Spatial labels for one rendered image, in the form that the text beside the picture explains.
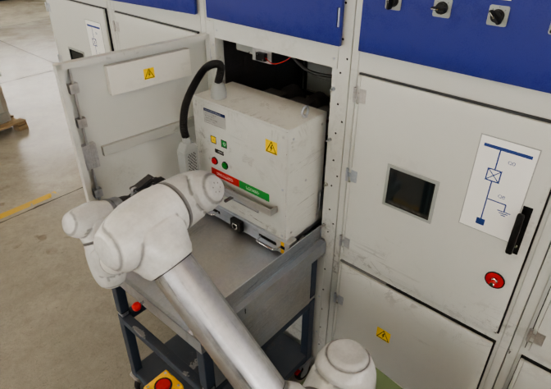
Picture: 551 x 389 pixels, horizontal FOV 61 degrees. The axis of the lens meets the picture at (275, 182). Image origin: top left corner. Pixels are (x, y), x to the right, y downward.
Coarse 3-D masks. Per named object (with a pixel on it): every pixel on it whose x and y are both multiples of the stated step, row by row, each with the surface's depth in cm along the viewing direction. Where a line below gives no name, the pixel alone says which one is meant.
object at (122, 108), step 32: (64, 64) 155; (96, 64) 165; (128, 64) 170; (160, 64) 179; (192, 64) 192; (64, 96) 159; (96, 96) 169; (128, 96) 178; (160, 96) 188; (96, 128) 174; (128, 128) 184; (160, 128) 192; (192, 128) 205; (96, 160) 177; (128, 160) 189; (160, 160) 200; (96, 192) 182; (128, 192) 195
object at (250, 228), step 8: (216, 208) 200; (224, 208) 198; (216, 216) 203; (224, 216) 199; (232, 216) 195; (248, 224) 189; (248, 232) 191; (256, 232) 188; (264, 232) 184; (264, 240) 186; (272, 240) 183; (280, 240) 179; (288, 240) 179; (296, 240) 180; (280, 248) 181; (288, 248) 178
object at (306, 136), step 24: (240, 96) 182; (264, 96) 182; (264, 120) 162; (288, 120) 163; (312, 120) 164; (288, 144) 158; (312, 144) 170; (288, 168) 163; (312, 168) 176; (288, 192) 168; (312, 192) 182; (288, 216) 174; (312, 216) 189
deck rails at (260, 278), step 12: (300, 240) 181; (312, 240) 189; (288, 252) 177; (300, 252) 184; (276, 264) 173; (288, 264) 179; (264, 276) 170; (240, 288) 160; (252, 288) 166; (228, 300) 157; (240, 300) 163
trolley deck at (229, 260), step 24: (192, 240) 192; (216, 240) 192; (240, 240) 192; (216, 264) 179; (240, 264) 179; (264, 264) 179; (144, 288) 168; (264, 288) 169; (168, 312) 159; (240, 312) 160; (192, 336) 150
